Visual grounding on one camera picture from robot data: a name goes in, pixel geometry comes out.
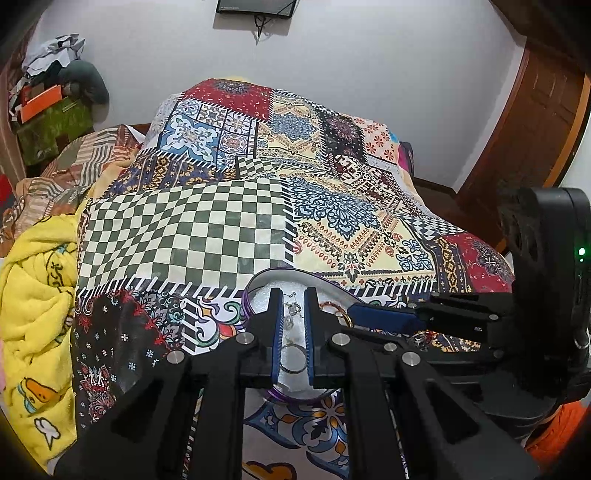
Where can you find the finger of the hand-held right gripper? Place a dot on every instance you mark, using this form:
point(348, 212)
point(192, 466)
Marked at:
point(378, 318)

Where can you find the green cloth-covered cabinet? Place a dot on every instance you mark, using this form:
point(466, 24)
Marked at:
point(51, 129)

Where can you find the striped brown blanket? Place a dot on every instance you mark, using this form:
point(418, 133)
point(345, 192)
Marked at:
point(69, 170)

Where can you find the small black monitor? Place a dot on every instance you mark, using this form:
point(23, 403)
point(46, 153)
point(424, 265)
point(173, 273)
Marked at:
point(256, 5)

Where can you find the pile of clothes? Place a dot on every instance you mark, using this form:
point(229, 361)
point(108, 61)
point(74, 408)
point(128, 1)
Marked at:
point(46, 55)

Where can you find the purple heart-shaped jewelry box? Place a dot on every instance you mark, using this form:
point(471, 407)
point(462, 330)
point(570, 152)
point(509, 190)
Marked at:
point(263, 295)

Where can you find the patchwork printed blanket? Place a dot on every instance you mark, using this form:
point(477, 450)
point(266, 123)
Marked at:
point(184, 221)

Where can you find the wooden door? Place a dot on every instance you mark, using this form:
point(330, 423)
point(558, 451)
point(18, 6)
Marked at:
point(531, 115)

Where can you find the orange box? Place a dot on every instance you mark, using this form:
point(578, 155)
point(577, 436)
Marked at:
point(41, 102)

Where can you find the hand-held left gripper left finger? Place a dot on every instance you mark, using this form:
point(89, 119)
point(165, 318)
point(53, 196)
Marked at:
point(278, 341)

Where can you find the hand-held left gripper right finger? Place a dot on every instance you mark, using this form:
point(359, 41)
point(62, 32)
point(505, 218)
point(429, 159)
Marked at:
point(307, 341)

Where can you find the yellow cartoon blanket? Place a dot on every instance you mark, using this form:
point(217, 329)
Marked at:
point(37, 286)

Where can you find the small silver earring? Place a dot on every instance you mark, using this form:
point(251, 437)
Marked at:
point(291, 314)

